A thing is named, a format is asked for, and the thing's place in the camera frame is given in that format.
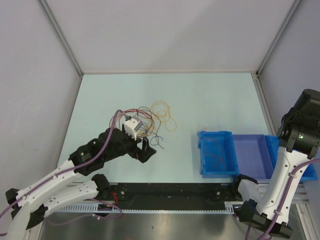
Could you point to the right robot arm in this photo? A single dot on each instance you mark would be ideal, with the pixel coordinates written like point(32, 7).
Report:
point(299, 141)

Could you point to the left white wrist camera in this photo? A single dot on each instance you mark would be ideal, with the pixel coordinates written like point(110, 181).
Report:
point(131, 126)

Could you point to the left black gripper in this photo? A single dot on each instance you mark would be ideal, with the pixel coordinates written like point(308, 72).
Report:
point(142, 155)

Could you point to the slotted cable duct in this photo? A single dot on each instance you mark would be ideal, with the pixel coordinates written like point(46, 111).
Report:
point(193, 208)

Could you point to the blue plastic bin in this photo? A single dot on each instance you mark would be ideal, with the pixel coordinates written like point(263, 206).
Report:
point(217, 154)
point(272, 144)

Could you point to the purple plastic tray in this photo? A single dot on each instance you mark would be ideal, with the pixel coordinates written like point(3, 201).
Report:
point(253, 157)

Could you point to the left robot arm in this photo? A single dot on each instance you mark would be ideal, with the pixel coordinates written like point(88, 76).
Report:
point(46, 196)

